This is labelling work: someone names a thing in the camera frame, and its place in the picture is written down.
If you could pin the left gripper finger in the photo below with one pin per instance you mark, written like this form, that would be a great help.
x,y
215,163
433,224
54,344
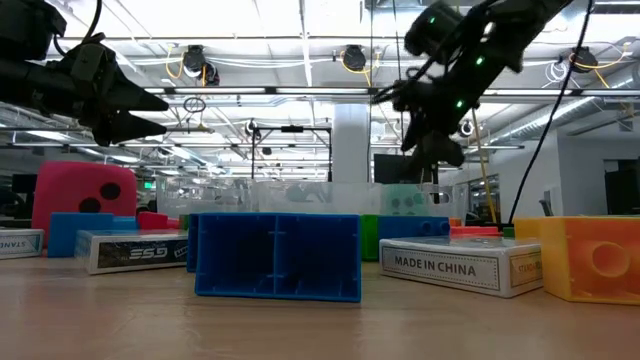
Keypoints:
x,y
125,129
135,100

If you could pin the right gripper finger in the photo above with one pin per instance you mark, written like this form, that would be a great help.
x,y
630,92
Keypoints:
x,y
411,137
440,150

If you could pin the small blue toy block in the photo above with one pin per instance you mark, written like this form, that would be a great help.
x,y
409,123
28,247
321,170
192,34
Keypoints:
x,y
405,227

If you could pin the red foam die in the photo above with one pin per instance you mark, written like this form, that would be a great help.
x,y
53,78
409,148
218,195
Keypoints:
x,y
65,190

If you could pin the orange toy block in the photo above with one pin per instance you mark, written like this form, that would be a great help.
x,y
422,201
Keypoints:
x,y
475,231

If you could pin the red toy block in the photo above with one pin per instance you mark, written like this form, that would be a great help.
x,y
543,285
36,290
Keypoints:
x,y
152,221

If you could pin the long green toy block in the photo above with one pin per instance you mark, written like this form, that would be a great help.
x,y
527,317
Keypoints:
x,y
184,222

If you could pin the yellow toy block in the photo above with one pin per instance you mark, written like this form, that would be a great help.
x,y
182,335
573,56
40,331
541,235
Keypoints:
x,y
590,260

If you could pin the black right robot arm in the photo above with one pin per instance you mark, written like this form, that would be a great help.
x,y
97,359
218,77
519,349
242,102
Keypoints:
x,y
500,40

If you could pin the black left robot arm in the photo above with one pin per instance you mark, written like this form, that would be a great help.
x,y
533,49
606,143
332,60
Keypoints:
x,y
25,80

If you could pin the black monitor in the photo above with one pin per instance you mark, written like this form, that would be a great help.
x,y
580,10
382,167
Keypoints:
x,y
390,172

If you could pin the cyan foam die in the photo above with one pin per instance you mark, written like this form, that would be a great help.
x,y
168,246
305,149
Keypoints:
x,y
405,200

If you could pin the white square column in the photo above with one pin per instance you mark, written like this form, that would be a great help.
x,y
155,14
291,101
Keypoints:
x,y
350,145

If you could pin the dark cabinet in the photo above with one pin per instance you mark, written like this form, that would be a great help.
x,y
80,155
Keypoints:
x,y
622,190

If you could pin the black metal stand frame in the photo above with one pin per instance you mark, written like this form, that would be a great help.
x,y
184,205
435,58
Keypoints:
x,y
292,129

